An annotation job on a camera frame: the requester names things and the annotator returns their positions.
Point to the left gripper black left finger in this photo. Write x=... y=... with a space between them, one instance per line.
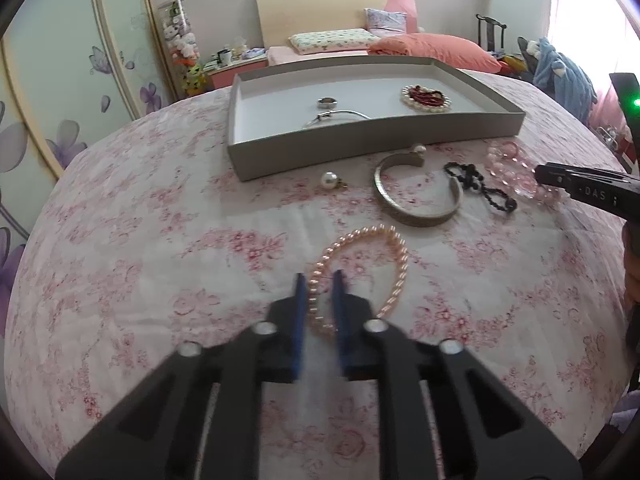
x=197 y=415

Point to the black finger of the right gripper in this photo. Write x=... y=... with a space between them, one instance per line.
x=607 y=190

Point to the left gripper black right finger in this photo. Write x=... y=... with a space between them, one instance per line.
x=441 y=413

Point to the thin silver bangle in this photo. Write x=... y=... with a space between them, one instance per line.
x=330 y=114

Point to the blue plush clothing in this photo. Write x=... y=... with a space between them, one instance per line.
x=558 y=76

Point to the dark wooden chair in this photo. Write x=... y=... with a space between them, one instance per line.
x=491 y=34

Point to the orange pillow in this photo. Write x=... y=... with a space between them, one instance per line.
x=454 y=51

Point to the pink floral bedsheet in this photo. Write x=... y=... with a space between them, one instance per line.
x=150 y=239

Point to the small patterned cushion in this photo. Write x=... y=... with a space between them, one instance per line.
x=390 y=21

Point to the pearl earring left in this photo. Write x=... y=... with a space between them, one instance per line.
x=331 y=181

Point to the floral white pillow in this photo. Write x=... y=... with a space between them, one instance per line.
x=332 y=40

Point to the grey cardboard tray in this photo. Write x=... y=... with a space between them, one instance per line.
x=408 y=100

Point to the beige pink headboard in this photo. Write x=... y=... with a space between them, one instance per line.
x=280 y=19

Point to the pink bed mattress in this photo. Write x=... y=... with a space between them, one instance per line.
x=285 y=55

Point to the pink nightstand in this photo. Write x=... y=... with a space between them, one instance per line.
x=223 y=76

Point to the white mug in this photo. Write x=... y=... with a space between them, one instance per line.
x=224 y=57

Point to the floral sliding wardrobe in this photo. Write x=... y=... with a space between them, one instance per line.
x=72 y=72

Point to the plush toy display tube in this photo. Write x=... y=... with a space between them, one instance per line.
x=183 y=53

